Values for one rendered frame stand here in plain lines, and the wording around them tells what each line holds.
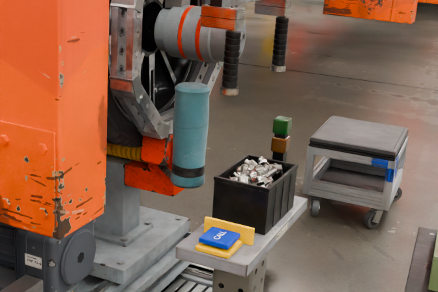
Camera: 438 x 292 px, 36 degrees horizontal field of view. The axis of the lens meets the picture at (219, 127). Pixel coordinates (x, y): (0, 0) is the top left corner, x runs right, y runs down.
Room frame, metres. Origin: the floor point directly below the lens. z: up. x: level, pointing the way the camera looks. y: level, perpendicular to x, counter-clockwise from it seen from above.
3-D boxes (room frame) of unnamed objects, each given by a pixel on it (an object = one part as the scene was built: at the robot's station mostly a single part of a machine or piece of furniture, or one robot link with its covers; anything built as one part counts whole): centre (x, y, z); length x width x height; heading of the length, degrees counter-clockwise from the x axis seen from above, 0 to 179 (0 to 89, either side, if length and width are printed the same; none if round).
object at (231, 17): (1.56, 0.01, 0.93); 0.09 x 0.05 x 0.05; 67
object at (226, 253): (1.35, -0.02, 0.46); 0.08 x 0.08 x 0.01; 67
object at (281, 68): (1.86, -0.15, 0.83); 0.04 x 0.04 x 0.16
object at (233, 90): (1.55, -0.02, 0.83); 0.04 x 0.04 x 0.16
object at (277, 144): (1.68, -0.16, 0.59); 0.04 x 0.04 x 0.04; 67
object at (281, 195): (1.54, -0.10, 0.51); 0.20 x 0.14 x 0.13; 156
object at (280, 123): (1.68, -0.16, 0.64); 0.04 x 0.04 x 0.04; 67
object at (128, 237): (1.86, 0.29, 0.32); 0.40 x 0.30 x 0.28; 157
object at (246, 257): (1.50, -0.09, 0.44); 0.43 x 0.17 x 0.03; 157
